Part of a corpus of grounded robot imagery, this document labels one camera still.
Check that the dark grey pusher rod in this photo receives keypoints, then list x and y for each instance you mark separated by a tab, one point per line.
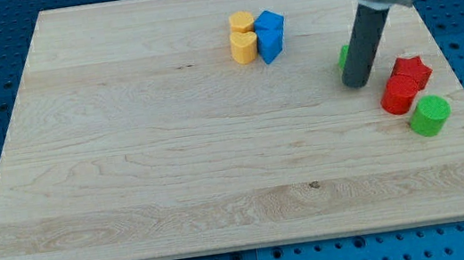
364	43

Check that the green star block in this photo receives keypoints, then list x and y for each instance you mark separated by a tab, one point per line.
342	56

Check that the red star block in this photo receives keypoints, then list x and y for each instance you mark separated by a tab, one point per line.
414	68

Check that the red cylinder block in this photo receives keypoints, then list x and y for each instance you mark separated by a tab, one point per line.
399	94

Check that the blue triangle block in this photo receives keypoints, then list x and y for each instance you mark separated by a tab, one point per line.
269	44

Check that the blue cube block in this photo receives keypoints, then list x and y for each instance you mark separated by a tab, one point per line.
269	20

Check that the green cylinder block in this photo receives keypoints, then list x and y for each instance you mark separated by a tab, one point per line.
429	116

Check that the yellow heart block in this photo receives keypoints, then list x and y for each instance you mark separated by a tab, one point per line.
243	46

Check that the yellow pentagon block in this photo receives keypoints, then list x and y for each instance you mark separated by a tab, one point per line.
241	22

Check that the light wooden board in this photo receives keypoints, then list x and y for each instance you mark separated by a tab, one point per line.
135	135

